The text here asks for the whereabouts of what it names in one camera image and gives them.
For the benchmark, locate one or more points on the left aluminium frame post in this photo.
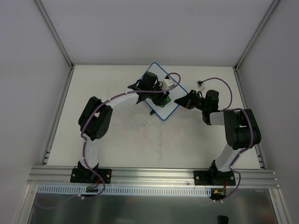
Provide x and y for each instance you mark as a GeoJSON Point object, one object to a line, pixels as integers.
{"type": "Point", "coordinates": [45, 16]}

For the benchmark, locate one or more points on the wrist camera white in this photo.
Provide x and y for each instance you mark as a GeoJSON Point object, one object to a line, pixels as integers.
{"type": "Point", "coordinates": [167, 83]}
{"type": "Point", "coordinates": [200, 85]}

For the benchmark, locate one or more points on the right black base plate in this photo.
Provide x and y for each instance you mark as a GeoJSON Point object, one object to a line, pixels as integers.
{"type": "Point", "coordinates": [218, 178]}

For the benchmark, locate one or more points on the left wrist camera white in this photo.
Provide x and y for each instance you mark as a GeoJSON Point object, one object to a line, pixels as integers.
{"type": "Point", "coordinates": [167, 83]}

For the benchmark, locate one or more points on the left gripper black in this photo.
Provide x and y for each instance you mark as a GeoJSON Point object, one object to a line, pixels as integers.
{"type": "Point", "coordinates": [158, 100]}

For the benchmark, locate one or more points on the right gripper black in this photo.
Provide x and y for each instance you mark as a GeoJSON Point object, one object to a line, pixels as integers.
{"type": "Point", "coordinates": [191, 100]}

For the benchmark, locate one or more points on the right aluminium frame post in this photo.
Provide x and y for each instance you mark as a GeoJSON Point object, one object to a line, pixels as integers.
{"type": "Point", "coordinates": [263, 22]}

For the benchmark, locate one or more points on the black object bottom edge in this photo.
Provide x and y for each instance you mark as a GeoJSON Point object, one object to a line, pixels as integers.
{"type": "Point", "coordinates": [223, 219]}

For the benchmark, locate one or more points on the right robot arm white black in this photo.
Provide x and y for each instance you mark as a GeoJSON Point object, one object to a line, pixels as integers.
{"type": "Point", "coordinates": [241, 133]}

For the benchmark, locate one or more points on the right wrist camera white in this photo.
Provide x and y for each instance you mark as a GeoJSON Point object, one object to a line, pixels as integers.
{"type": "Point", "coordinates": [200, 85]}

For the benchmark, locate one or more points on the blue framed whiteboard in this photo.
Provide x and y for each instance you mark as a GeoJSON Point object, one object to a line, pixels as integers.
{"type": "Point", "coordinates": [165, 112]}

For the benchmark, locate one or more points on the white slotted cable duct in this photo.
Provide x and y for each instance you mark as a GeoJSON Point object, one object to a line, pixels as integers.
{"type": "Point", "coordinates": [122, 190]}

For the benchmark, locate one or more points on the green bone-shaped eraser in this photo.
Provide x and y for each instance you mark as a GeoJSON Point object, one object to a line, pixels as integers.
{"type": "Point", "coordinates": [165, 101]}

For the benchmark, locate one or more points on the aluminium mounting rail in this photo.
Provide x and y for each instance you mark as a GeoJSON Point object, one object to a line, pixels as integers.
{"type": "Point", "coordinates": [152, 177]}

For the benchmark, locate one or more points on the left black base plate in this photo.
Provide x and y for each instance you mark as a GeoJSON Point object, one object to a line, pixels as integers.
{"type": "Point", "coordinates": [83, 175]}

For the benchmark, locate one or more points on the aluminium frame post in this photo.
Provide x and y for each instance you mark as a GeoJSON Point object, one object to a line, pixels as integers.
{"type": "Point", "coordinates": [45, 16]}
{"type": "Point", "coordinates": [263, 22]}

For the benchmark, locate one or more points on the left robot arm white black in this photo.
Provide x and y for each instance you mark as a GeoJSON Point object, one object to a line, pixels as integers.
{"type": "Point", "coordinates": [96, 116]}

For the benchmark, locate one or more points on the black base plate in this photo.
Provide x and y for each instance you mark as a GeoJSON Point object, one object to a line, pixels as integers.
{"type": "Point", "coordinates": [83, 175]}
{"type": "Point", "coordinates": [218, 178]}

